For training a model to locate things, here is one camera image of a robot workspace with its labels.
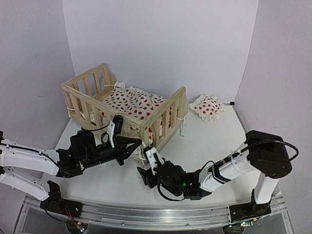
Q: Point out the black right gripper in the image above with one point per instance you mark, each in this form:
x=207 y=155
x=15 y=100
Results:
x=147 y=177

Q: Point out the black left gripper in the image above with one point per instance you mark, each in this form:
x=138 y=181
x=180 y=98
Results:
x=121 y=151

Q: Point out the strawberry print ruffled mattress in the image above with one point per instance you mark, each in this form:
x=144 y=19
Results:
x=132 y=101

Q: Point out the wooden pet bed frame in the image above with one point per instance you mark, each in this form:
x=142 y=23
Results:
x=83 y=98

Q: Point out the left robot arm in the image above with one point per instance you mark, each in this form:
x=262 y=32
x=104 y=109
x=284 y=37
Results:
x=82 y=154

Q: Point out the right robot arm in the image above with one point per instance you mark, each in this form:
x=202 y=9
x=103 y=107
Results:
x=269 y=154

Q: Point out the strawberry print small pillow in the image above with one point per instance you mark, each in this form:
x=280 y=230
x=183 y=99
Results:
x=208 y=107

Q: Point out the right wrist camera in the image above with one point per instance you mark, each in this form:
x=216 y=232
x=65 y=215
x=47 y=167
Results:
x=153 y=158

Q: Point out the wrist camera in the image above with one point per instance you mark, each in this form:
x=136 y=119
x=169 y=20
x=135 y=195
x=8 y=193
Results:
x=114 y=128
x=153 y=158

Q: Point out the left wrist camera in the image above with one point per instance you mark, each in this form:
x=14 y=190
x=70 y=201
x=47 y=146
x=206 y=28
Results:
x=114 y=128

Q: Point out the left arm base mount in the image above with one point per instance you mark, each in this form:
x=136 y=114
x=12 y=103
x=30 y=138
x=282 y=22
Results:
x=57 y=204

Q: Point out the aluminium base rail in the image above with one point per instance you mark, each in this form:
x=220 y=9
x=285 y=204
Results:
x=136 y=218

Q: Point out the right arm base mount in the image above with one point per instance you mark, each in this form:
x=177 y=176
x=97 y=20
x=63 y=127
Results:
x=248 y=211

